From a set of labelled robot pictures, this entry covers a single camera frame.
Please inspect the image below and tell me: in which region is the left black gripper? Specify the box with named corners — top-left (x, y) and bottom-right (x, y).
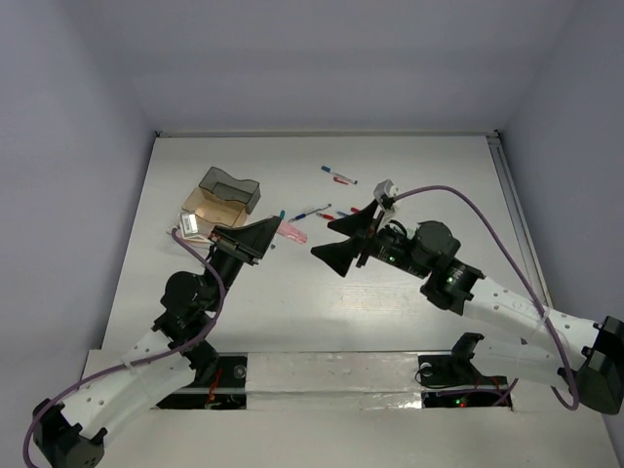
top-left (205, 215), bottom-right (282, 311)

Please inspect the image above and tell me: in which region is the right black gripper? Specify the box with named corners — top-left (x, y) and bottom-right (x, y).
top-left (310, 197), bottom-right (430, 279)

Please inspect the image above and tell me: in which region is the pink highlighter marker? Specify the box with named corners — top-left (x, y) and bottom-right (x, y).
top-left (276, 222), bottom-right (308, 245)

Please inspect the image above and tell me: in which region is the blue capped white pen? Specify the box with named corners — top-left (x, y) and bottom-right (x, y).
top-left (321, 166), bottom-right (358, 185)

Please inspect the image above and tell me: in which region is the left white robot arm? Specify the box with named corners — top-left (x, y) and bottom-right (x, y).
top-left (22, 216), bottom-right (282, 467)

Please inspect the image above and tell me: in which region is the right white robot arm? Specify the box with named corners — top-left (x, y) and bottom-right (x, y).
top-left (311, 202), bottom-right (623, 414)

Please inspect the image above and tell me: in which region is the red gel pen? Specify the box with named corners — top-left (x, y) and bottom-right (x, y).
top-left (315, 213), bottom-right (336, 221)

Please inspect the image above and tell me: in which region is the clear plastic container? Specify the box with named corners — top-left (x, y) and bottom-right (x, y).
top-left (166, 222), bottom-right (213, 250)

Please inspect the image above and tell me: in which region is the blue ballpoint pen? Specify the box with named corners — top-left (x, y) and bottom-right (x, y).
top-left (288, 203), bottom-right (332, 223)

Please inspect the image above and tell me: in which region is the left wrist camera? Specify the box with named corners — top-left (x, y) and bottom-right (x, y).
top-left (168, 211), bottom-right (208, 244)

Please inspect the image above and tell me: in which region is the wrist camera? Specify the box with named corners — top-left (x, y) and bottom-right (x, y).
top-left (168, 211), bottom-right (208, 244)
top-left (373, 179), bottom-right (400, 222)

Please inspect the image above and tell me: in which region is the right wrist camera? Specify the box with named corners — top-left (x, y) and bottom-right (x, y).
top-left (373, 179), bottom-right (400, 222)

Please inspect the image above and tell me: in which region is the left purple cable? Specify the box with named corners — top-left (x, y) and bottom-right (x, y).
top-left (21, 228), bottom-right (226, 468)

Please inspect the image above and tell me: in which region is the purple cable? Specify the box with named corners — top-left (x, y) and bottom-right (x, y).
top-left (389, 184), bottom-right (581, 411)
top-left (21, 228), bottom-right (226, 468)

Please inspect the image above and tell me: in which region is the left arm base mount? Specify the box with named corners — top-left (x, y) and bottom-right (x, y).
top-left (156, 341), bottom-right (248, 410)

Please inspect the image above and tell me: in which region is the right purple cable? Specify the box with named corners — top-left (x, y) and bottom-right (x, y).
top-left (389, 184), bottom-right (581, 411)

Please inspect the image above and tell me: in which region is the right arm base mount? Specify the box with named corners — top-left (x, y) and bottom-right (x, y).
top-left (414, 332), bottom-right (513, 410)

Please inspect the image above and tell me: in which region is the aluminium side rail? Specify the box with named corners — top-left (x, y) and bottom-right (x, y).
top-left (486, 131), bottom-right (552, 306)

